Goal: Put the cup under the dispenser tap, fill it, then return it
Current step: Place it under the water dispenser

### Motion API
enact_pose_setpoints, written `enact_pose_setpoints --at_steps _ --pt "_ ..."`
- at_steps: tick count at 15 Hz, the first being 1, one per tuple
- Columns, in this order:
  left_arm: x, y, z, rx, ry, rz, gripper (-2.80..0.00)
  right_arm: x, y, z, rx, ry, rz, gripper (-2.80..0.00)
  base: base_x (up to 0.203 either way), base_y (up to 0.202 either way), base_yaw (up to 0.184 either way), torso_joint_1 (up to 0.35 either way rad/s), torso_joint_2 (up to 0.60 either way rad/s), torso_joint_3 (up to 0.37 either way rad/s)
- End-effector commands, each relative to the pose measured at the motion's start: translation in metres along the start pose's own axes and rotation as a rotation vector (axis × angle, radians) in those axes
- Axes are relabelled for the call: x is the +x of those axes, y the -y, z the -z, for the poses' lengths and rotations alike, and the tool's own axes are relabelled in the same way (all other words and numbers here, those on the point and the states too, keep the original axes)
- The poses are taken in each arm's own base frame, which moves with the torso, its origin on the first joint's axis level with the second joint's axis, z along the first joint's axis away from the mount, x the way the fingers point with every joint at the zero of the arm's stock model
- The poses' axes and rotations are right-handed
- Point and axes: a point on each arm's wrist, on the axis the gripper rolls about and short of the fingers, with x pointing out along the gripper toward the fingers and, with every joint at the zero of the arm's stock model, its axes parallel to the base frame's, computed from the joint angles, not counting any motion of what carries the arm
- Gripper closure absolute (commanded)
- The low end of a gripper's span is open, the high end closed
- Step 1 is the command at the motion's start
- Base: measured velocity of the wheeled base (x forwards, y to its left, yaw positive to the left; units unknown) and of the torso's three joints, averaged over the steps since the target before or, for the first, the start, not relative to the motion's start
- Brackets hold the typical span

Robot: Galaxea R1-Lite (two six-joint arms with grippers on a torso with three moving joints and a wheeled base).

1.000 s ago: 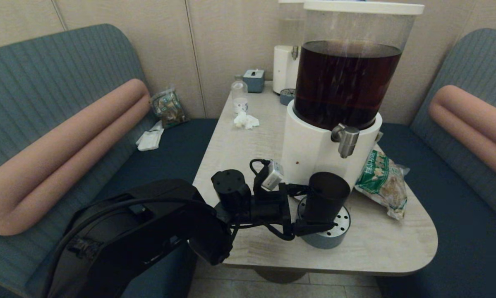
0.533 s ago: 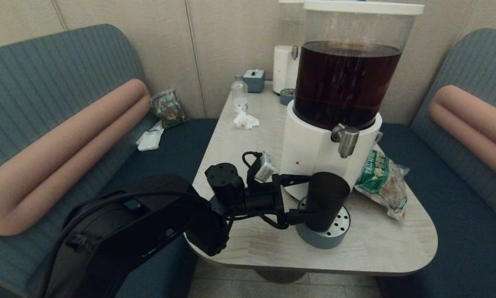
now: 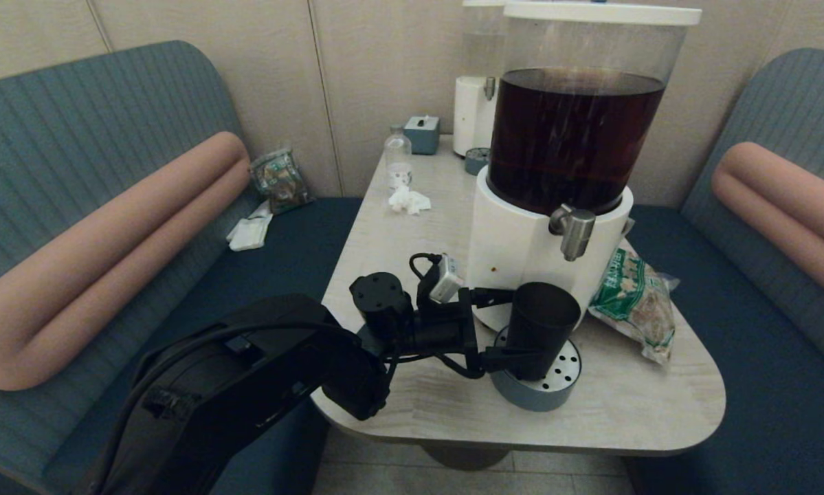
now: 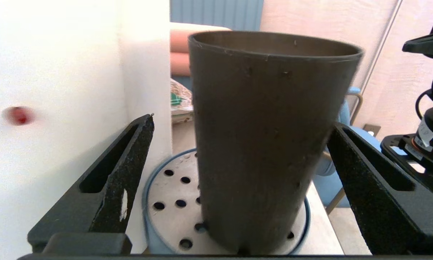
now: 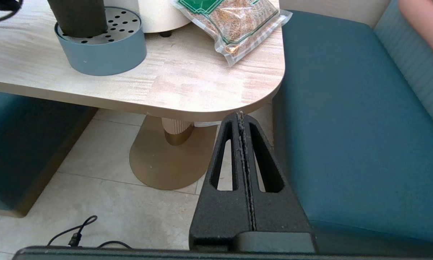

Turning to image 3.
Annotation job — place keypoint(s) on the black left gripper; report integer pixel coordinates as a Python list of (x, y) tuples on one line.
[(446, 330)]

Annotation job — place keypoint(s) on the dark tapered cup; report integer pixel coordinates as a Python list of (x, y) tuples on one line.
[(542, 316)]

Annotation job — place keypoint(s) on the silver dispenser tap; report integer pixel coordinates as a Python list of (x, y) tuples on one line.
[(575, 230)]

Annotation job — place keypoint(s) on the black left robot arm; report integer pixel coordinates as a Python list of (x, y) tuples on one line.
[(247, 385)]

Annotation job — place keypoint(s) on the round grey perforated drip tray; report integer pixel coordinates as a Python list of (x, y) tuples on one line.
[(552, 385)]

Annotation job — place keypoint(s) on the white dispenser with dark tea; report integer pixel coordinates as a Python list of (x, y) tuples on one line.
[(521, 254)]

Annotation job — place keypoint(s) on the green printed snack bag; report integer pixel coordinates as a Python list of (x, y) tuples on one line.
[(635, 302)]

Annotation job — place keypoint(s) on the crumpled white tissue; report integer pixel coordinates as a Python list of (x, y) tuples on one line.
[(408, 201)]

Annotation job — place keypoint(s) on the small grey drip tray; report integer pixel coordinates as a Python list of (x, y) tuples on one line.
[(477, 161)]

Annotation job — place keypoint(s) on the clear plastic bottle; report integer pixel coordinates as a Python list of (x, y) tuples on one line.
[(398, 158)]

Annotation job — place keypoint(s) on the grey-blue tissue box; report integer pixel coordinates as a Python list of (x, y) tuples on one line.
[(422, 136)]

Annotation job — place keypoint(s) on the white dispenser with clear tank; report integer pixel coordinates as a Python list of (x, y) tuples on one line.
[(473, 103)]

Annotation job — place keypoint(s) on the teal bench seat cushion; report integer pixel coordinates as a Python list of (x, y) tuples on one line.
[(260, 275), (762, 412)]

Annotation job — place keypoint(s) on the crumpled brown snack bag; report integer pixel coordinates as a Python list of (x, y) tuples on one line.
[(281, 180)]

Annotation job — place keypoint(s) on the white folded napkin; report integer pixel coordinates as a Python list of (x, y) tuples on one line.
[(250, 232)]

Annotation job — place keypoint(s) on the pink bolster cushion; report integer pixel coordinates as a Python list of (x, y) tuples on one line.
[(109, 261), (783, 199)]

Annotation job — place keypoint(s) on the teal striped bench backrest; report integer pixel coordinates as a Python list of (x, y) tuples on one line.
[(75, 117), (789, 103)]

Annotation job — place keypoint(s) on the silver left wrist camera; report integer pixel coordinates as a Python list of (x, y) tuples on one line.
[(446, 280)]

